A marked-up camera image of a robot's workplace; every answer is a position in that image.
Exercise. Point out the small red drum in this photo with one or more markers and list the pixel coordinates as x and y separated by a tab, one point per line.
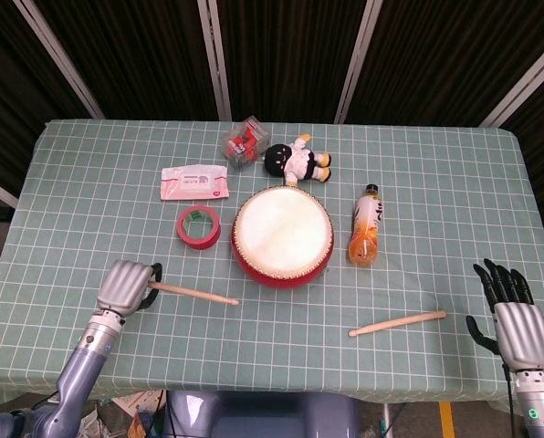
281	228

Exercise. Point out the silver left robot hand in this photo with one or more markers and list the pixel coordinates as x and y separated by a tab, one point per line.
123	287

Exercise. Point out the pink wet wipes pack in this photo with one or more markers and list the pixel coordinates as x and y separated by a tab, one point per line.
194	187

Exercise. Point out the orange blue carton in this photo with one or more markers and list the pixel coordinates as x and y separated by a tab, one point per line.
140	426

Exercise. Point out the white table leg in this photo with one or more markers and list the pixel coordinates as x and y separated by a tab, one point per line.
386	422

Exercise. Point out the black-headed plush doll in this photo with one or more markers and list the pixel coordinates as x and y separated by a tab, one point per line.
299	164

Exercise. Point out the white printed paper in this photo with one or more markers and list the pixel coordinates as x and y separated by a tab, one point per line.
135	401

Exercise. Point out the blue-grey robot torso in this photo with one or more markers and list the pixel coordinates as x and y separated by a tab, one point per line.
263	415

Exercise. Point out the orange drink bottle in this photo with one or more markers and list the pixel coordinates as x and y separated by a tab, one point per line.
365	246

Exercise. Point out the green checked tablecloth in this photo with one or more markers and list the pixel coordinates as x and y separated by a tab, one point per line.
272	356

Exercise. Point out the clear box with red pieces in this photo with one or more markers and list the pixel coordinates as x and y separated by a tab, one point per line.
242	146

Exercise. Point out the red tape roll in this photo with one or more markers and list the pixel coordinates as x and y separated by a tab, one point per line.
201	244

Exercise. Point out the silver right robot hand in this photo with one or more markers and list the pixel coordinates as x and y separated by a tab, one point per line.
523	333

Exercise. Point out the wooden drumstick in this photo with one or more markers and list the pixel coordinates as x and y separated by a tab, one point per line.
194	293
397	324

